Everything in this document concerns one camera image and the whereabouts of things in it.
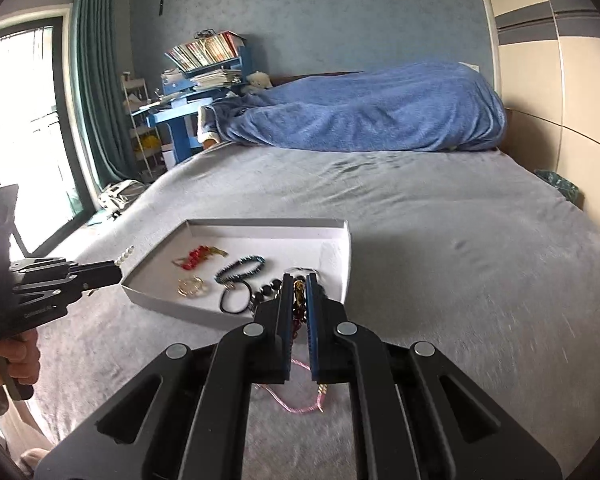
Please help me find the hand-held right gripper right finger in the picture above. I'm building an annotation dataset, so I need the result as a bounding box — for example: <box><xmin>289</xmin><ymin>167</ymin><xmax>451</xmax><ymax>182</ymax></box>
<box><xmin>306</xmin><ymin>272</ymin><xmax>563</xmax><ymax>480</ymax></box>

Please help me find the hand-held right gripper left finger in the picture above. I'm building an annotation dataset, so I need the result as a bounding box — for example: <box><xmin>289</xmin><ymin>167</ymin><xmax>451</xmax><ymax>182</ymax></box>
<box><xmin>34</xmin><ymin>274</ymin><xmax>296</xmax><ymax>480</ymax></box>

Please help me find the dark red bead bracelet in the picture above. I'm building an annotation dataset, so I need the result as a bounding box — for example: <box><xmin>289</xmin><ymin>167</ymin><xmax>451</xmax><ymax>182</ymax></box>
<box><xmin>292</xmin><ymin>280</ymin><xmax>309</xmax><ymax>347</ymax></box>

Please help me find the dark blue bead bracelet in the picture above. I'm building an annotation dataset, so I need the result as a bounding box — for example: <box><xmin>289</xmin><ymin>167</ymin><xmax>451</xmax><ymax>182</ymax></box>
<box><xmin>215</xmin><ymin>255</ymin><xmax>266</xmax><ymax>285</ymax></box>

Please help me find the grey cardboard box tray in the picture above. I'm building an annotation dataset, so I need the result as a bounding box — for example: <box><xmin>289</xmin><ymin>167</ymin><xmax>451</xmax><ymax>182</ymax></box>
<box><xmin>120</xmin><ymin>218</ymin><xmax>353</xmax><ymax>331</ymax></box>

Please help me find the person's left hand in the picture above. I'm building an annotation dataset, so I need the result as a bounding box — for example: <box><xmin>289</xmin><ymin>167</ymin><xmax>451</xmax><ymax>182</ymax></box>
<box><xmin>0</xmin><ymin>332</ymin><xmax>42</xmax><ymax>391</ymax></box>

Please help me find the black hair tie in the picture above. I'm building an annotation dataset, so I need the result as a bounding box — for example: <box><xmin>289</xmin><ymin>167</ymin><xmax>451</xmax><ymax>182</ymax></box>
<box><xmin>219</xmin><ymin>280</ymin><xmax>256</xmax><ymax>316</ymax></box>

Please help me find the blue blanket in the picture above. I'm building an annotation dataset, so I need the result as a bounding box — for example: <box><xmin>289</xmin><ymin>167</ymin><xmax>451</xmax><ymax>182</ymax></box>
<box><xmin>215</xmin><ymin>60</ymin><xmax>508</xmax><ymax>153</ymax></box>

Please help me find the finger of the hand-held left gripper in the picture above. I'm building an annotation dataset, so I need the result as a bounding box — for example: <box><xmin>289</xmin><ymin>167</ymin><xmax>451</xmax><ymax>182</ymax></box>
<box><xmin>10</xmin><ymin>258</ymin><xmax>121</xmax><ymax>282</ymax></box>
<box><xmin>55</xmin><ymin>273</ymin><xmax>123</xmax><ymax>306</ymax></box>

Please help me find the pink cord bracelet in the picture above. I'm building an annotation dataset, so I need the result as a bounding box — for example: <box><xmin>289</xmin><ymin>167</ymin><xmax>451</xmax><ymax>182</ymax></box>
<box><xmin>260</xmin><ymin>355</ymin><xmax>331</xmax><ymax>416</ymax></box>

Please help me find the white wire rack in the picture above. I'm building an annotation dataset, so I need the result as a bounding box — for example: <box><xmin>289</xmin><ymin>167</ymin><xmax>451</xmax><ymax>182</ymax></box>
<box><xmin>121</xmin><ymin>72</ymin><xmax>168</xmax><ymax>181</ymax></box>

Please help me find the large black bead bracelet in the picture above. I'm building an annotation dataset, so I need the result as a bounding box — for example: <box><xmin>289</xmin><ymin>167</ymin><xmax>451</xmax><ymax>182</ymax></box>
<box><xmin>250</xmin><ymin>277</ymin><xmax>286</xmax><ymax>311</ymax></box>

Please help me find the white object on floor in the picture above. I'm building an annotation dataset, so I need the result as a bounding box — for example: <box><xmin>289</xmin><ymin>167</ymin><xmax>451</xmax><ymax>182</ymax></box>
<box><xmin>99</xmin><ymin>179</ymin><xmax>148</xmax><ymax>221</ymax></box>

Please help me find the gold chain bracelet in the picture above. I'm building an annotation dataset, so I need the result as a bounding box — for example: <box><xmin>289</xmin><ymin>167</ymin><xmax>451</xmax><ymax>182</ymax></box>
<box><xmin>176</xmin><ymin>275</ymin><xmax>208</xmax><ymax>298</ymax></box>

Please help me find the stack of papers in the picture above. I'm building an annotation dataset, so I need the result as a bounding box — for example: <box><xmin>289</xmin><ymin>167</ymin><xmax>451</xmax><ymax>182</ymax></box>
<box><xmin>192</xmin><ymin>67</ymin><xmax>243</xmax><ymax>92</ymax></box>

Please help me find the teal curtain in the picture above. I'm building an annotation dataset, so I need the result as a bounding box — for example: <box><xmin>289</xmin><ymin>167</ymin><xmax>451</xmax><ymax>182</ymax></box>
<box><xmin>71</xmin><ymin>0</ymin><xmax>141</xmax><ymax>188</ymax></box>

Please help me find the white plush toy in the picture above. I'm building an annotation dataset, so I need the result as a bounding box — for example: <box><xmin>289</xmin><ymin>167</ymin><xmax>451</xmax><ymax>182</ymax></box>
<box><xmin>244</xmin><ymin>71</ymin><xmax>273</xmax><ymax>96</ymax></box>

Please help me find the green waste bin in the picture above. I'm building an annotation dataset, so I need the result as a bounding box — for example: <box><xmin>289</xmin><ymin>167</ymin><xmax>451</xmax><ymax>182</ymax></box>
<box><xmin>534</xmin><ymin>169</ymin><xmax>580</xmax><ymax>208</ymax></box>

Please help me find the glass balcony door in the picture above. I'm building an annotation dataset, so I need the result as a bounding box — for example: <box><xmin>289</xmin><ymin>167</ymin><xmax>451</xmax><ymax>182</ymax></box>
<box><xmin>0</xmin><ymin>16</ymin><xmax>98</xmax><ymax>256</ymax></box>

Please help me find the row of books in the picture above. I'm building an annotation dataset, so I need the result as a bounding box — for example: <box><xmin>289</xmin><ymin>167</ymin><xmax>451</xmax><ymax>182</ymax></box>
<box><xmin>165</xmin><ymin>31</ymin><xmax>246</xmax><ymax>73</ymax></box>

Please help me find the blue desk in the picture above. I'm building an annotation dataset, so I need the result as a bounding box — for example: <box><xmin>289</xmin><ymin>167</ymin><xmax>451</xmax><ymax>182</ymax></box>
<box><xmin>147</xmin><ymin>45</ymin><xmax>256</xmax><ymax>161</ymax></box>

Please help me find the grey bed blanket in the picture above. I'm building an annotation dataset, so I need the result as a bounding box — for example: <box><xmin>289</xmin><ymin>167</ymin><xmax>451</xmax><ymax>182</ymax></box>
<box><xmin>20</xmin><ymin>142</ymin><xmax>600</xmax><ymax>480</ymax></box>

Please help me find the beige wardrobe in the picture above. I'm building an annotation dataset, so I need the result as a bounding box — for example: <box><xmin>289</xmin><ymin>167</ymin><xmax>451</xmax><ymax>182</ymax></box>
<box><xmin>472</xmin><ymin>0</ymin><xmax>600</xmax><ymax>261</ymax></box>

